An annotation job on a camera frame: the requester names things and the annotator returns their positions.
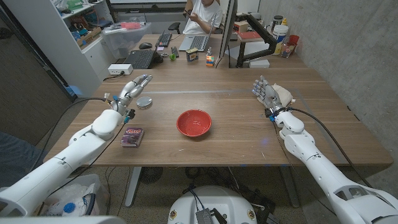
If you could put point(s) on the red bowl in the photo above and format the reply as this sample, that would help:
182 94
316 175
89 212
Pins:
194 123

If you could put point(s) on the pink flat package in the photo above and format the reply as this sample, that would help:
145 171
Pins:
130 25

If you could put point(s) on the black laptop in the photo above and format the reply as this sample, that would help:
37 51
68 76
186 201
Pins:
141 59

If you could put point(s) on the black computer mouse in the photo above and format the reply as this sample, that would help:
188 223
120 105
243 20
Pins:
145 45

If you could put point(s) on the beige folded cloth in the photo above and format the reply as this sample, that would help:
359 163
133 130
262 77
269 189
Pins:
285 91

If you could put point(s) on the silver jar lid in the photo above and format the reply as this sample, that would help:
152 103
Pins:
144 102

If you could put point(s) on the colourful puzzle cube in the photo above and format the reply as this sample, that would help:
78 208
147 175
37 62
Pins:
210 60

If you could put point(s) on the red book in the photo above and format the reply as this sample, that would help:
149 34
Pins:
249 35

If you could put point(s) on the grey table leg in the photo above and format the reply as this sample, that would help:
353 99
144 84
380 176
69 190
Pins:
133 186
290 186

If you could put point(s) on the silver laptop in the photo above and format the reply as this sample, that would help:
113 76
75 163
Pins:
197 42

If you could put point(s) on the purple gelatin box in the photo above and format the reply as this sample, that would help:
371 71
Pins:
132 137

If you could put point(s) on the clear plastic storage bin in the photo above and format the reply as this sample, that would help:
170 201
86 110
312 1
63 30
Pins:
124 40

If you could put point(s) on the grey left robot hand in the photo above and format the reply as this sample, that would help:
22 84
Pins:
129 93

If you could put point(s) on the small green object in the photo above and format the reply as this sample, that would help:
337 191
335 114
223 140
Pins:
173 57

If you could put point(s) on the black office chair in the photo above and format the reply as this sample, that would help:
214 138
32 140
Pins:
174 26

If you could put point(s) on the small cardboard box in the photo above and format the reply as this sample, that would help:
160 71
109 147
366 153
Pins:
241 26

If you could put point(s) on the black phone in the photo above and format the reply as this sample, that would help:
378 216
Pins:
186 12

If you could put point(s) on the black keyboard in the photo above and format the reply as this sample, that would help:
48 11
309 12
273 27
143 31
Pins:
164 39

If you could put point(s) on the red cup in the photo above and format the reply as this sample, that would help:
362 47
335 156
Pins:
293 40

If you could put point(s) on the small printed tin box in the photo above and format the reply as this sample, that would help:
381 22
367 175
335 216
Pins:
192 55

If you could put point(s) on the small black remote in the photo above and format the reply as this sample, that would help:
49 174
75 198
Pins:
174 51

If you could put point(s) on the black lidded thermos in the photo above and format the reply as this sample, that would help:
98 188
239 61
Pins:
276 21

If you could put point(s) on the computer monitor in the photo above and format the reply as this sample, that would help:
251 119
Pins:
228 25

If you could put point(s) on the person leg in jeans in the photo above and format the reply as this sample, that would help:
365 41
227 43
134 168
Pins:
15 158

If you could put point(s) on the white shelf cabinet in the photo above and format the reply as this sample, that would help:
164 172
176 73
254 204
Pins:
59 46

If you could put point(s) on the white power strip box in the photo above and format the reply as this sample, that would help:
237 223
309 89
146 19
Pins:
120 69

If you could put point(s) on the yellow bottle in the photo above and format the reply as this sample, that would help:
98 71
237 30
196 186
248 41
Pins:
284 21

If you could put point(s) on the pink sticky note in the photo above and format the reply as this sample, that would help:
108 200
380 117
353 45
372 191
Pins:
160 48

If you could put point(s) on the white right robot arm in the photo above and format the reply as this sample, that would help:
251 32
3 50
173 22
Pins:
323 171

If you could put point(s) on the flat white box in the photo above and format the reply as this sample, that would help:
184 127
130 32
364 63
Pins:
259 63

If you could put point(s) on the person in white shirt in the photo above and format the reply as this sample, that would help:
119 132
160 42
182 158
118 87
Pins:
206 12

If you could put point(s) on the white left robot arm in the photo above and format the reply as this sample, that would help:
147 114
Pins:
62 168

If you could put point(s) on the white robot torso base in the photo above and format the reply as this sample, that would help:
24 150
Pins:
217 199

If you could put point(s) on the white plastic tub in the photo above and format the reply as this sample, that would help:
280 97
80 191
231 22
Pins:
280 33

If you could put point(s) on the cardboard box with clutter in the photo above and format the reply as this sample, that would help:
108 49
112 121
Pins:
90 36

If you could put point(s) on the small grey figurine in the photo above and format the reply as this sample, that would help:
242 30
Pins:
209 51

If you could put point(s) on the black floor fan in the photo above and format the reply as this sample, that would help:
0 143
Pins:
151 175

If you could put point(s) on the clear glass jar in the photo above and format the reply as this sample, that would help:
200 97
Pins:
287 50

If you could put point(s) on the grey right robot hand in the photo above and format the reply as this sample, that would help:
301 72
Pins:
270 96

